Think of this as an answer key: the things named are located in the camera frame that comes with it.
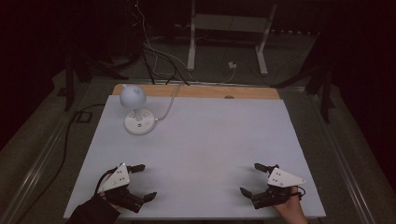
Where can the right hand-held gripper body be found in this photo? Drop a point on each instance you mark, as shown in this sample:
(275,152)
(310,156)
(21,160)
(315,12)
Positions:
(281,179)

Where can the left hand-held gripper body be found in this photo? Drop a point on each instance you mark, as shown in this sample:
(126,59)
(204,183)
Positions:
(116,180)

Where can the person's left hand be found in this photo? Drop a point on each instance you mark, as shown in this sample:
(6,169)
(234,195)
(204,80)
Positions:
(109,200)

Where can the person's right hand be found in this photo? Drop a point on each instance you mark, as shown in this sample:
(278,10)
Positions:
(292,210)

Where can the white table mat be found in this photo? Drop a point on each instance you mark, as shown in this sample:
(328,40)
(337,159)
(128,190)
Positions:
(199,155)

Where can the white desk lamp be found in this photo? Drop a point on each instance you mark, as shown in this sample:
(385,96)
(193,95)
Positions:
(134,98)

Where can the black square floor socket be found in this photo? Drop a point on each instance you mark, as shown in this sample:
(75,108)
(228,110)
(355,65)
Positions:
(84,117)

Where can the black stand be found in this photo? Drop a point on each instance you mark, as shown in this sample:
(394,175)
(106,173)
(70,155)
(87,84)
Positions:
(325,90)
(69,84)

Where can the white plug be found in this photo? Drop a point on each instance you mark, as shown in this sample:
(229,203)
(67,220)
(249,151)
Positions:
(232,65)

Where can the white metal stand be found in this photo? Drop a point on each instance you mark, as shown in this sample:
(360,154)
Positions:
(230,23)

